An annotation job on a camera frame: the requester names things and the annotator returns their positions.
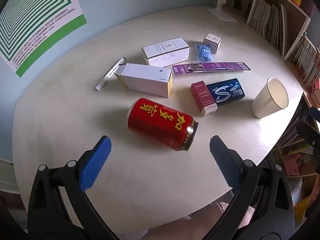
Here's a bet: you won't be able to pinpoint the row of colourful book spines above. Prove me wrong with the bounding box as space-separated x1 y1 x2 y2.
287 32 320 90

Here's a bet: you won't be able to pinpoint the person's pink clothing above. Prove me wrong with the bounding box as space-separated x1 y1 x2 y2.
185 200 255 230

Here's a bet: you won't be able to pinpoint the red drink can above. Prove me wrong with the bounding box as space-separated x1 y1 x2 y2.
127 97 199 152

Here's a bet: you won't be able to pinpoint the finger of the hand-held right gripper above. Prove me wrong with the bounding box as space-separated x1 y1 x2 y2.
296 121 317 153
309 107 320 122

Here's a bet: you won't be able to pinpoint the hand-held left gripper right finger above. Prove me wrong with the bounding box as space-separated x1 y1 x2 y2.
200 135 295 240

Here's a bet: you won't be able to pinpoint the dark red small box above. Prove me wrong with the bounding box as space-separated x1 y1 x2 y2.
190 80 218 117

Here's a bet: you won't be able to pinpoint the wooden bookshelf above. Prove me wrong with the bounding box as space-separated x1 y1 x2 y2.
244 0 320 180

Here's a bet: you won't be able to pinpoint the white paper cup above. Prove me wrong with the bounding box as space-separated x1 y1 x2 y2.
251 77 289 119

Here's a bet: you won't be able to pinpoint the yellow pillow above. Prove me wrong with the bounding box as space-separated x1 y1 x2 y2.
293 194 314 225

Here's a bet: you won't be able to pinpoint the white box with line drawing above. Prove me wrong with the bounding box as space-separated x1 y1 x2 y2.
142 37 190 67

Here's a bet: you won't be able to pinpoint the crumpled blue plastic bag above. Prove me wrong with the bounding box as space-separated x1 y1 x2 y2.
194 44 215 62

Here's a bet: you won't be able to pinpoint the green striped wall poster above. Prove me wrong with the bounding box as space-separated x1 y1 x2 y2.
0 0 87 78

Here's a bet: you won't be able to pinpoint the white box with yellow sides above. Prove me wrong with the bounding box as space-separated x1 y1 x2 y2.
114 63 173 98

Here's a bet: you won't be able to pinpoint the pink plastic basket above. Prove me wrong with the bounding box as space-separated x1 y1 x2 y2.
282 152 303 177

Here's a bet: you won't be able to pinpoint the stacked red books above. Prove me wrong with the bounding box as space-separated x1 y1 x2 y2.
309 78 320 107

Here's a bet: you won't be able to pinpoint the purple toothbrush package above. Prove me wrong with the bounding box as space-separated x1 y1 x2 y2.
172 61 251 76

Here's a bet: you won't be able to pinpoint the row of thin pale books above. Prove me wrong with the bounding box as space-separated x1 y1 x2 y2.
246 0 288 58

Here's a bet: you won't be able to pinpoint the small white cube box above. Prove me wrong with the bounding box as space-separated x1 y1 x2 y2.
203 33 222 54

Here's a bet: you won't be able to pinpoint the white marker pen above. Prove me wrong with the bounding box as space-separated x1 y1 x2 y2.
96 57 126 91

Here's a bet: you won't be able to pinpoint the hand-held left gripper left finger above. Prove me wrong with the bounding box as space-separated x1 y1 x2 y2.
27 135 118 240

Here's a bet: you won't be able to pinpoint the white desk lamp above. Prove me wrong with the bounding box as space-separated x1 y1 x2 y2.
209 0 239 23

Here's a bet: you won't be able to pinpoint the blue chewing gum box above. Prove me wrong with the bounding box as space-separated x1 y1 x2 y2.
206 78 246 105

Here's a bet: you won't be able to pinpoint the pile of low shelf books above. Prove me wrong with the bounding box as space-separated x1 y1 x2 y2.
262 120 315 160

